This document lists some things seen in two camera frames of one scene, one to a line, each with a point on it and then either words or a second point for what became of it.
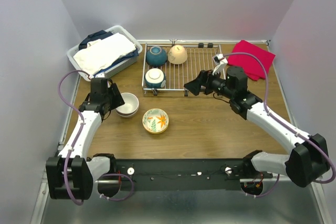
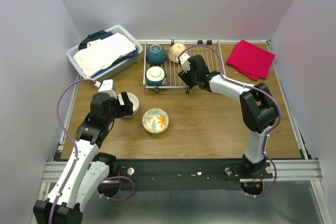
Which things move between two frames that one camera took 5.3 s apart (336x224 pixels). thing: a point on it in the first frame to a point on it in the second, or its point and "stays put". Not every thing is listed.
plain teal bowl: x=156 y=56 stays put
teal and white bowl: x=154 y=77 stays put
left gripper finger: x=116 y=99 to x=128 y=104
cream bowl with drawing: x=177 y=54 stays put
